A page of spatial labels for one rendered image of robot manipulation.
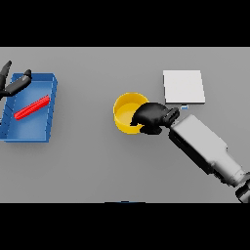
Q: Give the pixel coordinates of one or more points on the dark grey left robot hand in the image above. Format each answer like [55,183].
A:
[14,86]

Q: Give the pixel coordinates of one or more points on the red beaker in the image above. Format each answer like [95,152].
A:
[32,107]

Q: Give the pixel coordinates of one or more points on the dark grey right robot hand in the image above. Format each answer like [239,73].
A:
[153,116]

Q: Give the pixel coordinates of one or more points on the yellow bowl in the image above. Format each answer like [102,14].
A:
[125,114]

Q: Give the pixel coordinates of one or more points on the blue tray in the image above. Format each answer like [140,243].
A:
[31,117]

